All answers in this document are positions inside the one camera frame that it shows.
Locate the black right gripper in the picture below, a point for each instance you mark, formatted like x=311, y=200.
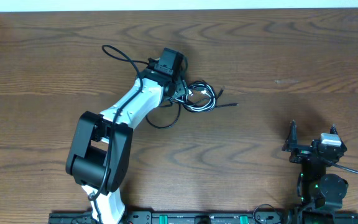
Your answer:
x=301, y=152

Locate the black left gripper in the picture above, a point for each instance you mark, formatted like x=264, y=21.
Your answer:
x=181, y=85

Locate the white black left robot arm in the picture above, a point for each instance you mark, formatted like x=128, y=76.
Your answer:
x=98, y=159

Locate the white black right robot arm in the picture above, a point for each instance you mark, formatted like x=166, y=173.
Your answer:
x=321, y=193

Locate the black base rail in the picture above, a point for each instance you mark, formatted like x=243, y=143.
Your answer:
x=145, y=217

